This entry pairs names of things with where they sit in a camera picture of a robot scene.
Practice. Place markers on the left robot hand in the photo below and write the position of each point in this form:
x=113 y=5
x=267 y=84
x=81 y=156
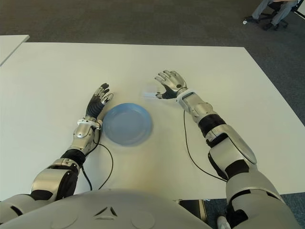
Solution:
x=95 y=107

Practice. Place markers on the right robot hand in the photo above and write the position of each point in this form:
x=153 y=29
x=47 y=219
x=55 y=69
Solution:
x=174 y=83

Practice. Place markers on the white charger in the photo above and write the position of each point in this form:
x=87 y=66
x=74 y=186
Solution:
x=149 y=95

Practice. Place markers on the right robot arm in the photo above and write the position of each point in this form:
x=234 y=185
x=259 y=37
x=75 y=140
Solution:
x=228 y=136

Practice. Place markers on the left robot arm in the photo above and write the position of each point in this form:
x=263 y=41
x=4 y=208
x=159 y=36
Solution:
x=54 y=179

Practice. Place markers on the blue plate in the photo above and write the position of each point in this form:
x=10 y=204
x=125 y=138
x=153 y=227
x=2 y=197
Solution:
x=128 y=124

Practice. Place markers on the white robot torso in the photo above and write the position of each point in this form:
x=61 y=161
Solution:
x=107 y=210

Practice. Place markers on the white side table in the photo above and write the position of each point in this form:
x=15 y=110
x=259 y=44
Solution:
x=10 y=46

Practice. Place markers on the seated person in grey trousers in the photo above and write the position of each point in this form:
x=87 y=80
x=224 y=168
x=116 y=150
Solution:
x=261 y=9

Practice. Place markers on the black office chair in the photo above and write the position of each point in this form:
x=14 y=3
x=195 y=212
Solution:
x=267 y=14

